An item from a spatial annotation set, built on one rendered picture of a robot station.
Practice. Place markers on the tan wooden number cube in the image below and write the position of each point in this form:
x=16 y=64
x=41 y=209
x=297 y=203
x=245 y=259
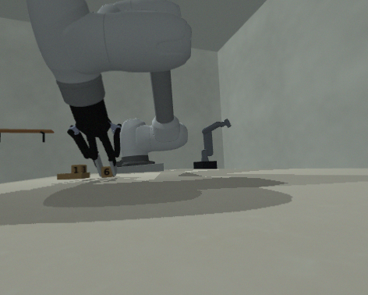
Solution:
x=106 y=171
x=79 y=168

